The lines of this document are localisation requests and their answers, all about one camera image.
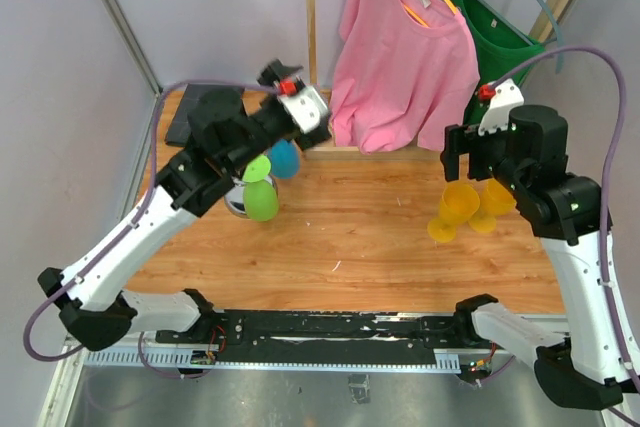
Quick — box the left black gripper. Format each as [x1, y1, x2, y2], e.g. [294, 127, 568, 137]
[226, 61, 332, 174]

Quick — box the orange wine glass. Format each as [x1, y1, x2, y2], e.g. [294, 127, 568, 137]
[427, 181, 480, 243]
[468, 179, 516, 234]

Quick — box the green wine glass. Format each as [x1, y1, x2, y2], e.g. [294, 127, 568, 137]
[242, 154, 279, 222]

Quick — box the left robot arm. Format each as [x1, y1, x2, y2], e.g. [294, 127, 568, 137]
[38, 60, 330, 351]

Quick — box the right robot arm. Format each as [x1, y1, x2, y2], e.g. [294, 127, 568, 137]
[441, 105, 639, 411]

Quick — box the blue wine glass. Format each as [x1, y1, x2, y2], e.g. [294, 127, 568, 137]
[267, 140, 300, 179]

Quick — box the chrome wine glass rack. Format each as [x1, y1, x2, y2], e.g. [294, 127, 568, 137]
[224, 175, 279, 222]

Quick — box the wooden clothes rack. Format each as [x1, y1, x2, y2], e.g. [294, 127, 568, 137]
[302, 0, 604, 160]

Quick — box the pink t-shirt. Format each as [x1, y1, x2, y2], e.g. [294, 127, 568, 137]
[330, 0, 479, 153]

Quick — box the green t-shirt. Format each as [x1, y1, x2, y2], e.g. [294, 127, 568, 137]
[446, 0, 549, 128]

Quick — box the dark grey folded cloth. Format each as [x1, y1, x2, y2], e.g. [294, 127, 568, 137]
[164, 84, 245, 147]

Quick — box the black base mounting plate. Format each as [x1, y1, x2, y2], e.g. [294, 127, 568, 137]
[155, 309, 489, 367]

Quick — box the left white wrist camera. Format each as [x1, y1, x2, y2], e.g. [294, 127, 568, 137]
[277, 78, 330, 134]

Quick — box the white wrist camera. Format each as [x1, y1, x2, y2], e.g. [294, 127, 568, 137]
[277, 78, 330, 134]
[477, 79, 524, 136]

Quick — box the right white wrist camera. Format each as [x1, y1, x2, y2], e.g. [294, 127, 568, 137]
[477, 79, 524, 136]

